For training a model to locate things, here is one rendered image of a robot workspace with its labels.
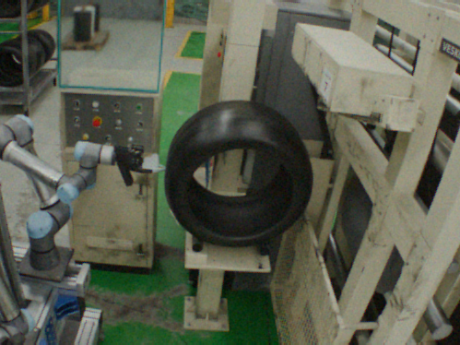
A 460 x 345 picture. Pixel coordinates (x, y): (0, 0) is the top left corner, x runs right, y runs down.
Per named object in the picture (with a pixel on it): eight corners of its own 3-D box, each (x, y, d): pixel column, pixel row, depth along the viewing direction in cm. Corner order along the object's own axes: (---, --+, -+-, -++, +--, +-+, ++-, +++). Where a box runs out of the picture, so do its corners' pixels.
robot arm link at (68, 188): (-22, 130, 151) (75, 189, 151) (-5, 120, 161) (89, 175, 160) (-24, 153, 157) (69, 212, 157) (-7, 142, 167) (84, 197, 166)
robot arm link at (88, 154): (77, 155, 169) (78, 136, 165) (103, 159, 171) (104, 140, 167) (72, 165, 163) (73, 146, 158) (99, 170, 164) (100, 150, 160)
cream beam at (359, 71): (288, 55, 175) (294, 22, 168) (346, 65, 178) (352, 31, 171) (326, 112, 123) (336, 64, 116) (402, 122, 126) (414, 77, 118)
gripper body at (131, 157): (143, 154, 162) (112, 149, 160) (140, 174, 166) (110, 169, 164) (146, 145, 169) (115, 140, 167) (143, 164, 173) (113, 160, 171)
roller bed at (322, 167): (284, 190, 225) (295, 138, 211) (312, 192, 227) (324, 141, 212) (291, 212, 208) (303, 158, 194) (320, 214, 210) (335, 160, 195)
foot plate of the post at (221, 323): (184, 297, 271) (184, 292, 269) (226, 299, 274) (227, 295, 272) (183, 328, 248) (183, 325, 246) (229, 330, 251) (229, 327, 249)
